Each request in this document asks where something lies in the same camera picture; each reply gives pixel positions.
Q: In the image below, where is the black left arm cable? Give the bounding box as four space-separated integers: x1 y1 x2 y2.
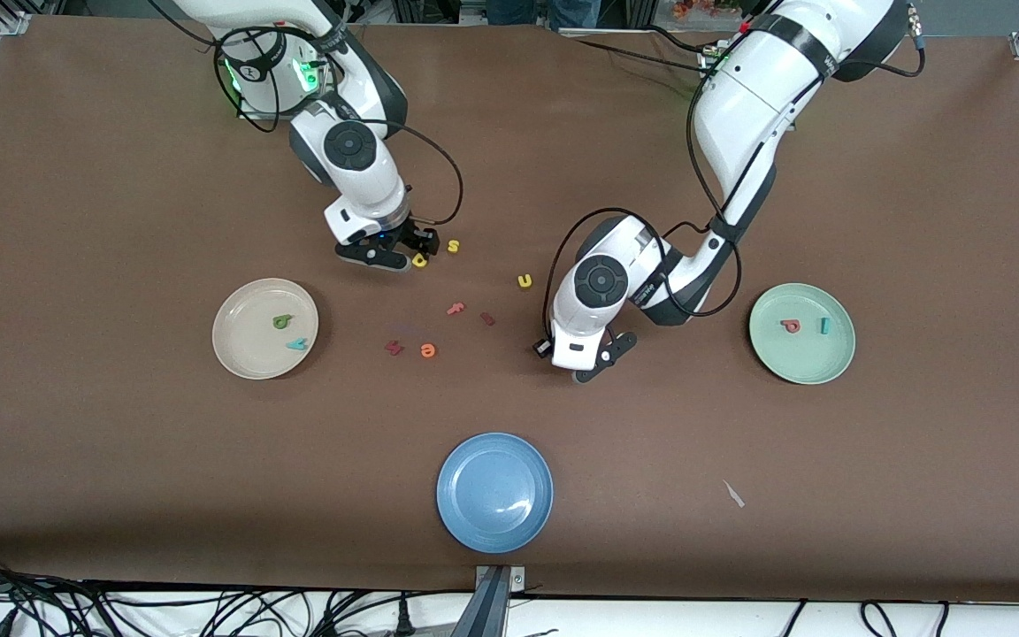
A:
543 53 745 346

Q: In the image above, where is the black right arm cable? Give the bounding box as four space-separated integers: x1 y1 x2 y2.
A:
147 0 464 226

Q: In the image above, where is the blue plate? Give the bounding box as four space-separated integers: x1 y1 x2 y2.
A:
436 432 555 555

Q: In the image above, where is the aluminium frame corner bracket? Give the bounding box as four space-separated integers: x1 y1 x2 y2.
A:
0 0 64 36

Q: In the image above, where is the grey metal camera post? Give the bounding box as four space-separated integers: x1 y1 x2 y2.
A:
452 564 528 637

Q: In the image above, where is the beige brown plate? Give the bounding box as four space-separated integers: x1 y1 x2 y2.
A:
211 278 320 381

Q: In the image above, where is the black base power cable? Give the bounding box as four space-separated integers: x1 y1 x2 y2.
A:
647 22 707 52
563 34 696 72

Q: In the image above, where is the pale green plate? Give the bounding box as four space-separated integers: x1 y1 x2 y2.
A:
748 282 856 386

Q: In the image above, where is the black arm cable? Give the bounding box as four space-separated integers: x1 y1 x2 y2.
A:
543 53 745 346
147 0 464 226

